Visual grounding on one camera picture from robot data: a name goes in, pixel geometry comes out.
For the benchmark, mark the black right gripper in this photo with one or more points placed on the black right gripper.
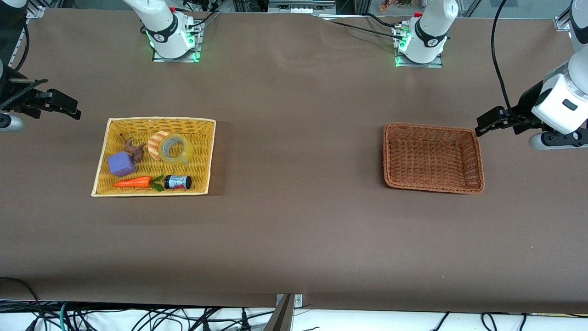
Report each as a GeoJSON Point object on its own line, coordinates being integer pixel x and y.
{"type": "Point", "coordinates": [10, 92]}

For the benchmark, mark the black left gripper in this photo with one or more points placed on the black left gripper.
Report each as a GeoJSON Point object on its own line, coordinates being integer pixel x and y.
{"type": "Point", "coordinates": [526, 105]}

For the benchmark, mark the yellow clear tape roll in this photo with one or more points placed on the yellow clear tape roll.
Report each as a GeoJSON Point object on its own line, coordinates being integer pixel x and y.
{"type": "Point", "coordinates": [180, 158]}

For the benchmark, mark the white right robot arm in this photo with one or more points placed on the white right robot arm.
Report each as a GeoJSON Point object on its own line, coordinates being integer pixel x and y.
{"type": "Point", "coordinates": [170, 32]}

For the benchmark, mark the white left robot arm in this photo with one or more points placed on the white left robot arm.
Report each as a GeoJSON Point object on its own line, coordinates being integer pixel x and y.
{"type": "Point", "coordinates": [429, 32]}

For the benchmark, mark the brown wicker basket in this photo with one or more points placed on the brown wicker basket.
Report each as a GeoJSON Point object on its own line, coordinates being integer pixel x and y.
{"type": "Point", "coordinates": [432, 158]}

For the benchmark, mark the purple cube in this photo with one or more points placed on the purple cube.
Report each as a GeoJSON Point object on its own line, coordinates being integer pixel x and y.
{"type": "Point", "coordinates": [121, 164]}

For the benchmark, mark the brown toy animal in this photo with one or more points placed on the brown toy animal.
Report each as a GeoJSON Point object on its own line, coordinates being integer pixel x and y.
{"type": "Point", "coordinates": [136, 149]}

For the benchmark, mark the striped croissant toy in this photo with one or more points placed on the striped croissant toy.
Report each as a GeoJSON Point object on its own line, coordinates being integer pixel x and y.
{"type": "Point", "coordinates": [154, 145]}

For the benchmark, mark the orange toy carrot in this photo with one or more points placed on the orange toy carrot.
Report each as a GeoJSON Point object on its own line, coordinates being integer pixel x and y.
{"type": "Point", "coordinates": [133, 182]}

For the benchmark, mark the small black jar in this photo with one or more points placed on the small black jar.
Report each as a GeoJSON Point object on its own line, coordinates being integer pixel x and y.
{"type": "Point", "coordinates": [178, 182]}

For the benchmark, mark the yellow wicker basket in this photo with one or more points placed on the yellow wicker basket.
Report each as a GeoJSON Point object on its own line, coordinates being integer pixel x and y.
{"type": "Point", "coordinates": [202, 156]}

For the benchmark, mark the grey metal equipment box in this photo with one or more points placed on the grey metal equipment box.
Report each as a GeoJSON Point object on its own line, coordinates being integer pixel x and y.
{"type": "Point", "coordinates": [301, 5]}

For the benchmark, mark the dark metal profile bar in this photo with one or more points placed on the dark metal profile bar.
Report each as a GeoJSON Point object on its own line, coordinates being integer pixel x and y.
{"type": "Point", "coordinates": [281, 317]}

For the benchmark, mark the aluminium side rail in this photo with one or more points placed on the aluminium side rail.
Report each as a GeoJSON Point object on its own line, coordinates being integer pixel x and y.
{"type": "Point", "coordinates": [18, 46]}

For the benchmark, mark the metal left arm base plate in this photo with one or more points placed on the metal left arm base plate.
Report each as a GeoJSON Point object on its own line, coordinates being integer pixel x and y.
{"type": "Point", "coordinates": [434, 65]}

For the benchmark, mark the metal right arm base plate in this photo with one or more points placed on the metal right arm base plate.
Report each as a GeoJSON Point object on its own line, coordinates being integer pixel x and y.
{"type": "Point", "coordinates": [198, 46]}

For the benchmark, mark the silver table edge bracket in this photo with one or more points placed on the silver table edge bracket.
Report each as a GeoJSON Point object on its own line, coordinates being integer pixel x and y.
{"type": "Point", "coordinates": [298, 299]}

